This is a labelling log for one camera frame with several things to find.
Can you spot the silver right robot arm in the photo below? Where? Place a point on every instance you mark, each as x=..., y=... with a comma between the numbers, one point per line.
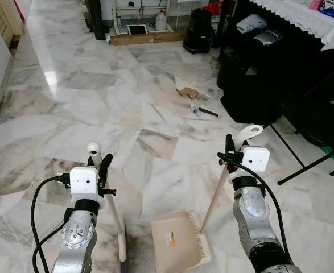
x=256, y=222

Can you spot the short black stick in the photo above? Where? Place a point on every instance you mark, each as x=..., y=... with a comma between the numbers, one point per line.
x=209, y=112

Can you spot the large black bag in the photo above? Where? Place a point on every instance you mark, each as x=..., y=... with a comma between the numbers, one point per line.
x=249, y=85

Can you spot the brown cardboard scrap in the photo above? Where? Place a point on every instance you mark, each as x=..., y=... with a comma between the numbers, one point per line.
x=188, y=92

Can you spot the green plastic item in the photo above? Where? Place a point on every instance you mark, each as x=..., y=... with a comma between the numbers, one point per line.
x=333, y=152

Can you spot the grey shiny pouch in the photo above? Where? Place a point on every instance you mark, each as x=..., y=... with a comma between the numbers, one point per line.
x=268, y=38

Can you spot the black backpack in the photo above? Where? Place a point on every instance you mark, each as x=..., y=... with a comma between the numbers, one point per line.
x=200, y=31

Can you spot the brown wooden plank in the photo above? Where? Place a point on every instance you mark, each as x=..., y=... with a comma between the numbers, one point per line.
x=147, y=38

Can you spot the red cloth item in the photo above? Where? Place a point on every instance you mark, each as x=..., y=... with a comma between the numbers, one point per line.
x=213, y=7

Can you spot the white plastic jug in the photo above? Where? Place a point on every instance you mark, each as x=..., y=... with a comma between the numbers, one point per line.
x=161, y=21

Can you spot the white lace tablecloth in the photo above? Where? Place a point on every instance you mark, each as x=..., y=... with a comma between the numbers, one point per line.
x=309, y=20

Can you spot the pink item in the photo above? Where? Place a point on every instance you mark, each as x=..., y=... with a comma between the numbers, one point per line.
x=316, y=4

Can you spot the red stick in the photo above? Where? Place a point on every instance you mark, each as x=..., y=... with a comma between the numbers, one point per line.
x=21, y=8

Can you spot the light wooden louvered door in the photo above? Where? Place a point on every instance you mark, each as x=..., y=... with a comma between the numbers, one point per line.
x=1, y=20

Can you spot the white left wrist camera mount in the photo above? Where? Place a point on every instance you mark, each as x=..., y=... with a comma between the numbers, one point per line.
x=82, y=182

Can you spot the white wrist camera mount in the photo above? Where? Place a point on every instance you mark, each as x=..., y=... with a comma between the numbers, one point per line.
x=255, y=159
x=82, y=182

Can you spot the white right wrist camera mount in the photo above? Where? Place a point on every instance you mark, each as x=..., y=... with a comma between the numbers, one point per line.
x=255, y=159

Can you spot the white metal shelf frame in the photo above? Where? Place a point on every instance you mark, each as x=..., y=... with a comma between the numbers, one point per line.
x=114, y=11

